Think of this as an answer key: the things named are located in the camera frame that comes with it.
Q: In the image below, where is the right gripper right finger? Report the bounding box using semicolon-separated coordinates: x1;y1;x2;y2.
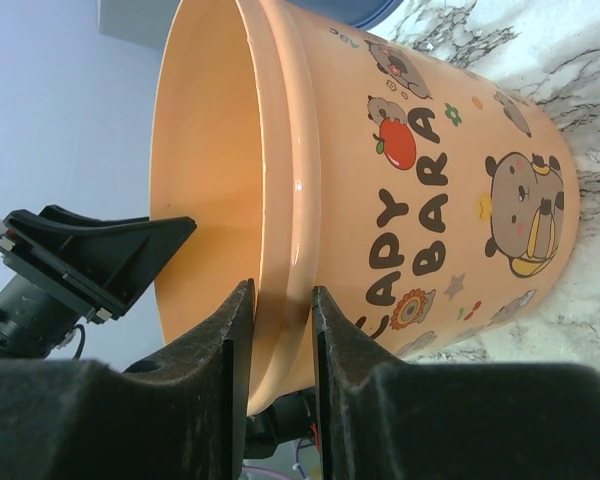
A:
312;287;600;479

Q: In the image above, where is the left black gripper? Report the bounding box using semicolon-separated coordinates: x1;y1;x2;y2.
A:
0;205;196;358

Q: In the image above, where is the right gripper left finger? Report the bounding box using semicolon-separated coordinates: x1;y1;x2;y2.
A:
0;280;255;479

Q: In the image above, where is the orange plastic bucket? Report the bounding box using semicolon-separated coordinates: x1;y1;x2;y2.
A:
150;1;580;414

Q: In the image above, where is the blue plastic bucket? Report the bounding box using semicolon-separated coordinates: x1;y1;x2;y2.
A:
336;0;403;29

